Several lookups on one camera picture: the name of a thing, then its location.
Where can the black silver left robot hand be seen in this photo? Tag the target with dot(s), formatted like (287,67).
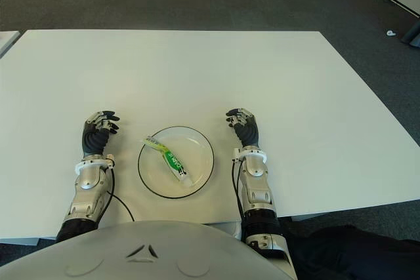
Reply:
(94,140)

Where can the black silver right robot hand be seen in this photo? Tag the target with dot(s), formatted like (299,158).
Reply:
(248,132)

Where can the green white toothpaste tube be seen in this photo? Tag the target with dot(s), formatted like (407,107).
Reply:
(172,162)

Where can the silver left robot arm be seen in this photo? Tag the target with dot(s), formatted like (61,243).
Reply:
(87,185)

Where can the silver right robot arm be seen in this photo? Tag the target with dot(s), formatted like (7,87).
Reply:
(257,188)

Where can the white plate with black rim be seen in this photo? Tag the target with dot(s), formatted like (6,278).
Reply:
(197,152)

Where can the grey robot torso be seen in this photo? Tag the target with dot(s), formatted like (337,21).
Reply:
(147,253)

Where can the white side table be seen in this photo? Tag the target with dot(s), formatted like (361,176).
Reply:
(6,40)

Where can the black cloth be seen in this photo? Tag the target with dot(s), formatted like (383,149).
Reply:
(354,253)

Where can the small white floor clip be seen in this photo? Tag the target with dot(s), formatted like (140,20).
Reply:
(390,33)

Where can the dark grey furniture leg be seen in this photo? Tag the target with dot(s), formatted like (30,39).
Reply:
(413,34)

